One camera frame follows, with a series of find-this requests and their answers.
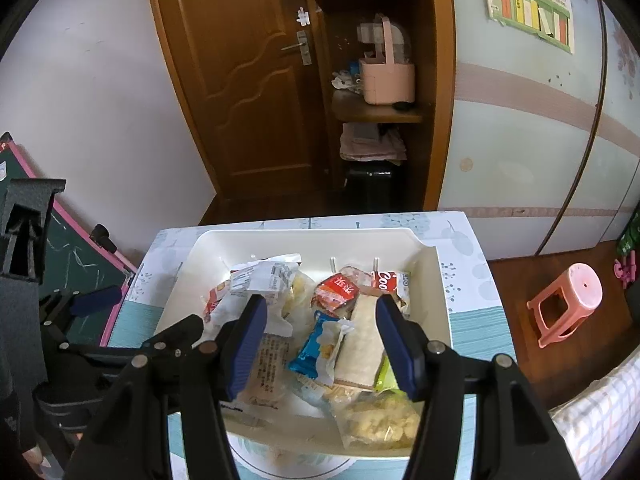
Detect floral wardrobe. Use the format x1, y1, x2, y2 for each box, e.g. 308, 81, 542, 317
440, 0, 640, 257

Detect checked blanket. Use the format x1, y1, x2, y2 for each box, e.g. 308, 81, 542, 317
547, 345, 640, 480

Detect red snack packet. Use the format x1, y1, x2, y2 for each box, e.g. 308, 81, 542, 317
311, 272, 358, 318

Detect wooden door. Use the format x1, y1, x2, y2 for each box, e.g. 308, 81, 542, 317
144, 0, 332, 202

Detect wooden shelf unit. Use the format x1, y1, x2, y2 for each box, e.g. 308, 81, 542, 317
310, 0, 457, 211

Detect person's left hand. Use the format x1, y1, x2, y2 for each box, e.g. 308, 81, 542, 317
21, 445, 56, 479

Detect clear packet yellow puffs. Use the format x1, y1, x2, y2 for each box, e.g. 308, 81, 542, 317
330, 392, 421, 453

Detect pink plastic stool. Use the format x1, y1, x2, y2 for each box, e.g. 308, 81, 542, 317
526, 262, 604, 349

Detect metal door handle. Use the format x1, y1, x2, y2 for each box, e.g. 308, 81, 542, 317
280, 30, 314, 66

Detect green chalkboard pink frame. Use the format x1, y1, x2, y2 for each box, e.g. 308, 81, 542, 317
0, 132, 138, 347

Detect wall poster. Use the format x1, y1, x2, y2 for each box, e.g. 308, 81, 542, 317
476, 0, 576, 54

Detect red white cookie packet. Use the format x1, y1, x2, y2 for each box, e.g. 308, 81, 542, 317
370, 270, 413, 311

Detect green snack packet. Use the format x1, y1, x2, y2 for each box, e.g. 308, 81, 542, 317
372, 352, 401, 393

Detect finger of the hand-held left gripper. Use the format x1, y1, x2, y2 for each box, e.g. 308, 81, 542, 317
40, 285, 124, 329
55, 314, 206, 361

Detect clear packet white label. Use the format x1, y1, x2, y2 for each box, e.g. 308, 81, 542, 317
247, 255, 303, 306

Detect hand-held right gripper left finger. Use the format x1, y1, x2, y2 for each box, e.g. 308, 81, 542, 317
62, 292, 268, 480

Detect green bag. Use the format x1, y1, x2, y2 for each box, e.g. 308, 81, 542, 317
617, 219, 640, 261

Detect pink toy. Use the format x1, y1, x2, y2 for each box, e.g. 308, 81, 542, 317
614, 257, 640, 287

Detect blue white snack packet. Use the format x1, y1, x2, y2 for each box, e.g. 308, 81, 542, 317
287, 310, 346, 381

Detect folded pink cloth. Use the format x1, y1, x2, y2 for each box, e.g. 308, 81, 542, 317
340, 122, 408, 163

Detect frosted packet brown print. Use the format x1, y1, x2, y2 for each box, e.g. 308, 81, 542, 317
235, 332, 296, 406

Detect pink basket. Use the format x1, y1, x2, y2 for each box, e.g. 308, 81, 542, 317
359, 15, 417, 106

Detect black easel knob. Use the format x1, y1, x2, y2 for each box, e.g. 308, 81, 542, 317
90, 224, 117, 254

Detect waffle biscuit packet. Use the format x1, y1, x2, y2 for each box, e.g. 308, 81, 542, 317
332, 292, 388, 391

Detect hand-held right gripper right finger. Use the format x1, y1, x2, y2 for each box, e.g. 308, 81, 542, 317
375, 292, 583, 480

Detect white plastic bin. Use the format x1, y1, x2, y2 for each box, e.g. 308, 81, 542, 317
152, 227, 451, 461

